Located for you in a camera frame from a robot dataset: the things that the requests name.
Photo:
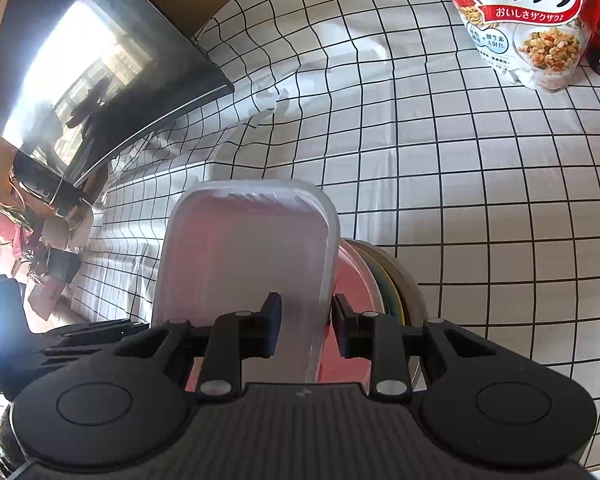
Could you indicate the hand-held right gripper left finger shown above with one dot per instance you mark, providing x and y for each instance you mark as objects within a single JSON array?
[{"x": 275, "y": 322}]

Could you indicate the white yellow-rimmed bowl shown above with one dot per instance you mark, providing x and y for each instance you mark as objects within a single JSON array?
[{"x": 393, "y": 290}]

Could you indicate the black computer monitor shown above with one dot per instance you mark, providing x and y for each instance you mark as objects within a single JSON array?
[{"x": 90, "y": 70}]

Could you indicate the white checkered tablecloth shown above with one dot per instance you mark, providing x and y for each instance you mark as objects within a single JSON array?
[{"x": 455, "y": 170}]

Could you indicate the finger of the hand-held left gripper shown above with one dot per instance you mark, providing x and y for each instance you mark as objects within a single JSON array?
[{"x": 95, "y": 337}]

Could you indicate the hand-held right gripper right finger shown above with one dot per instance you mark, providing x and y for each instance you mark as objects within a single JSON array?
[{"x": 341, "y": 330}]

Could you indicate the white paper bowl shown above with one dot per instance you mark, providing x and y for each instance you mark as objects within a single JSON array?
[{"x": 355, "y": 285}]

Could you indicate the red cereal bag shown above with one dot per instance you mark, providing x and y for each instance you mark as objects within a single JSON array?
[{"x": 525, "y": 20}]

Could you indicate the red white rectangular container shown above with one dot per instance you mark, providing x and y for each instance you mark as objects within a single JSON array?
[{"x": 245, "y": 260}]

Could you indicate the pink brown clutter pile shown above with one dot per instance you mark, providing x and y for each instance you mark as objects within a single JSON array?
[{"x": 40, "y": 245}]

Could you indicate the blue ceramic bowl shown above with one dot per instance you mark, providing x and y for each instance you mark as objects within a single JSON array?
[{"x": 380, "y": 287}]

